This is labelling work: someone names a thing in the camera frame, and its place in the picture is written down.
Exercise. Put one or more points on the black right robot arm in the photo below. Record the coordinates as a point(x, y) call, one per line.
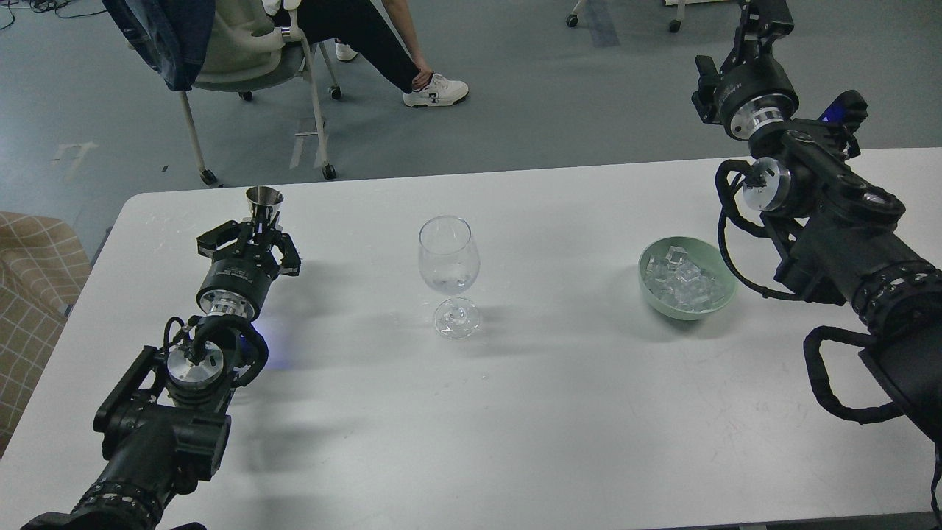
point(796, 223)

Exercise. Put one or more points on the grey office chair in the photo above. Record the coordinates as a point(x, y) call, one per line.
point(247, 52)

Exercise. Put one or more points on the clear ice cubes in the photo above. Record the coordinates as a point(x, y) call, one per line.
point(676, 280)

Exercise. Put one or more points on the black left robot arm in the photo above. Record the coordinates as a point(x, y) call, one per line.
point(165, 424)

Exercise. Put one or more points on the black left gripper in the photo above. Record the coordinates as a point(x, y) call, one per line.
point(243, 267)

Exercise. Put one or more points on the clear wine glass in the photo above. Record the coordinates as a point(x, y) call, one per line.
point(449, 263)

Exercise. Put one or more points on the green bowl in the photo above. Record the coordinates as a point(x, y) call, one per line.
point(706, 255)

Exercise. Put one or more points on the beige checkered sofa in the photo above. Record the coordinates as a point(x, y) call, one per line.
point(43, 271)

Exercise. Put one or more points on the dark blue jacket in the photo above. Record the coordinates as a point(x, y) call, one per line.
point(172, 37)

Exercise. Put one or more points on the steel cocktail jigger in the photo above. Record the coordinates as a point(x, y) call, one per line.
point(264, 203)

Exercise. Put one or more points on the seated person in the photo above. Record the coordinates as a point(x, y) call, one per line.
point(389, 44)

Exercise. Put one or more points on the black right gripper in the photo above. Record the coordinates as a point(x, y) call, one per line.
point(750, 89)

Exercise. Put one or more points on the white chair caster leg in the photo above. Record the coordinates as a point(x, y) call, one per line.
point(572, 18)

